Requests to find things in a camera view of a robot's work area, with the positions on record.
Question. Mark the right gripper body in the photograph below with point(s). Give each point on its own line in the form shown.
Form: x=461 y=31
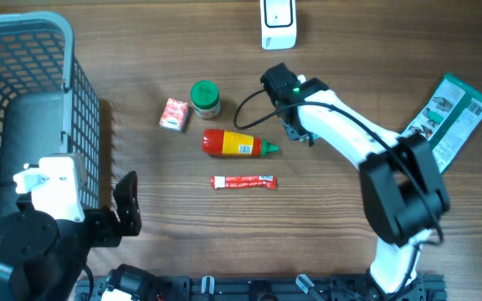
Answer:
x=293 y=132

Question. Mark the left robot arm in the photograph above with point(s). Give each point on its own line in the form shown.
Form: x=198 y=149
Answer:
x=41 y=257

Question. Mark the grey plastic mesh basket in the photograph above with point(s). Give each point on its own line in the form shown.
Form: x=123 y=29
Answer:
x=47 y=104

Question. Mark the white barcode scanner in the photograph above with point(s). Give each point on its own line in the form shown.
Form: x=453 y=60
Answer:
x=278 y=24

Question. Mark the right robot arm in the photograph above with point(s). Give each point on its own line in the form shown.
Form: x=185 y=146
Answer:
x=402 y=190

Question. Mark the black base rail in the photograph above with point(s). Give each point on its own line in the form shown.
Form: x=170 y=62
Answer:
x=245 y=288

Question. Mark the red snack bar wrapper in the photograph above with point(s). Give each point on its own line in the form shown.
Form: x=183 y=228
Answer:
x=237 y=182

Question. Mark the green 3M gloves package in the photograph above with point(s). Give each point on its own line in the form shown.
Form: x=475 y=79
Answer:
x=448 y=119

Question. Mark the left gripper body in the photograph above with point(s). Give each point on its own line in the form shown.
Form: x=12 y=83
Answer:
x=104 y=230

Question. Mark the green lid spice jar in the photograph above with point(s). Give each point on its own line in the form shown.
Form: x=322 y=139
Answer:
x=205 y=99

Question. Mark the orange snack packet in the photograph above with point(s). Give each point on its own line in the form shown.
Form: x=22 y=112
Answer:
x=174 y=115

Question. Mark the red sauce bottle green cap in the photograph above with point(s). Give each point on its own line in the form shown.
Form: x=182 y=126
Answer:
x=218 y=142

